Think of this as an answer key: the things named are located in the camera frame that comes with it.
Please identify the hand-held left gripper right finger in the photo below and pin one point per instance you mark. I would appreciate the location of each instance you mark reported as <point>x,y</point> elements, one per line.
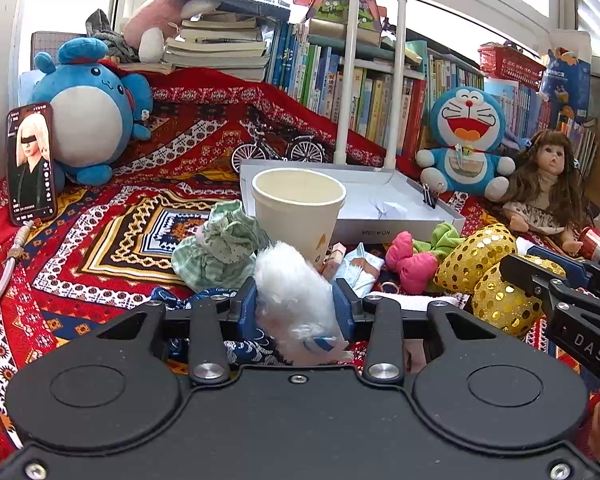
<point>342,312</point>

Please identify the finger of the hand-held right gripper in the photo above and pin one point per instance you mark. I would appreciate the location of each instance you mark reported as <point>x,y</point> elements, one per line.
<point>527,275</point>
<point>575,270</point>

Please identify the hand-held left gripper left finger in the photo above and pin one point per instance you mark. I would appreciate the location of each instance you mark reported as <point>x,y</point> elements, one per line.
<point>245,307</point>

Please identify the dark blue patterned scrunchie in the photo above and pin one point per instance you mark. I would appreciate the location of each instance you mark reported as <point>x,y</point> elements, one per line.
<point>245,352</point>

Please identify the white fluffy scrunchie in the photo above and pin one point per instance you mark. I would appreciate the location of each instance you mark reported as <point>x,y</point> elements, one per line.
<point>295,295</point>

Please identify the gold sequin bow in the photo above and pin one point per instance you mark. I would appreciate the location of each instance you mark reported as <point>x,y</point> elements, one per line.
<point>480,255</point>

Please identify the green striped cloth pouch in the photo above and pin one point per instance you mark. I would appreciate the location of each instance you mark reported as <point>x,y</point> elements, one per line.
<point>215,255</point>

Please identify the white shallow cardboard box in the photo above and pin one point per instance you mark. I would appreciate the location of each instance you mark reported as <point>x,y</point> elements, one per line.
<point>380,230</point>

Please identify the light blue doll clothing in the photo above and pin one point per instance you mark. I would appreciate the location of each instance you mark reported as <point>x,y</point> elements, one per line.
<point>355,270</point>

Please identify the white terry cloth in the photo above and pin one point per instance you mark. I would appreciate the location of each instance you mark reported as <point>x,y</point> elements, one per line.
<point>415,300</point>

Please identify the pink fabric bow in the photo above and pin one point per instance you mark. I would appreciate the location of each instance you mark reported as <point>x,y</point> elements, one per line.
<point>410,265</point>

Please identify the green fabric scrunchie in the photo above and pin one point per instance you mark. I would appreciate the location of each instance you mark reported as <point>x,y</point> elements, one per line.
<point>445,237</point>

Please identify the white paper cup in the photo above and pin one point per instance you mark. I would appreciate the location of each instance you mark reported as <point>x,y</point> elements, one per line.
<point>290,225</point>

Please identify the brown-haired doll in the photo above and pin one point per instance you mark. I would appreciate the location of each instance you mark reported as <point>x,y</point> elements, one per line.
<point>545,160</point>

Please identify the black binder clip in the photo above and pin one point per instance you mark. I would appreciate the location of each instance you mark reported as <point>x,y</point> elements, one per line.
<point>429,197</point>

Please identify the red patterned blanket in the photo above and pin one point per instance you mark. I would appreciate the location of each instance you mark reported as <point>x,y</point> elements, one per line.
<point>130,240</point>

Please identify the blue cat plush toy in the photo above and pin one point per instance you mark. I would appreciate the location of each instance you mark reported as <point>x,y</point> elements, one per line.
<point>472,120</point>

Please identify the miniature bicycle model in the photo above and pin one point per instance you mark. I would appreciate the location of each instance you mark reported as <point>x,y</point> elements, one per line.
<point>267,142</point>

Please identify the blue paper bag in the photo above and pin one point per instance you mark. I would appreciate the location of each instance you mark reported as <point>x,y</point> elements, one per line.
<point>565,85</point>

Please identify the red plastic basket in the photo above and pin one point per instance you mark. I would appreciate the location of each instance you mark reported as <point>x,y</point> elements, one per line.
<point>510,65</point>

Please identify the row of upright books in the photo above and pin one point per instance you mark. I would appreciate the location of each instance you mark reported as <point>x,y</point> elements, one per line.
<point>370,95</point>

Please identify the round blue plush toy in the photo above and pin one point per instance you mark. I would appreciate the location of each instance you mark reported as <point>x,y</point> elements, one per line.
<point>90,120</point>

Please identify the smartphone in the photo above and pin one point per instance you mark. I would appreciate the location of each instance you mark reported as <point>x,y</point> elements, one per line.
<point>30,170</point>

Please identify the stack of books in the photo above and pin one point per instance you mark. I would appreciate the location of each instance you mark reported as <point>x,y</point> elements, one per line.
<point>215,50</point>

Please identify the grey cloth toy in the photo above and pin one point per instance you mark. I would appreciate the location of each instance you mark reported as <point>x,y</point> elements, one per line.
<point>110,37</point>

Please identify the pink plush toy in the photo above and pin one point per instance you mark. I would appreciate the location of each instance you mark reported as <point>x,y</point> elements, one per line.
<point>150,20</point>

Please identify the paper house model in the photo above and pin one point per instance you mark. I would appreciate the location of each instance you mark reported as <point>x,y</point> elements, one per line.
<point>335,5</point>

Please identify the grey grid board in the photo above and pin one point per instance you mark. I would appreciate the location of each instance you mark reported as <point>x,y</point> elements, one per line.
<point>45,42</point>

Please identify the white pipe frame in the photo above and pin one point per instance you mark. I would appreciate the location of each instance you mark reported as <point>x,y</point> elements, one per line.
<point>350,85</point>

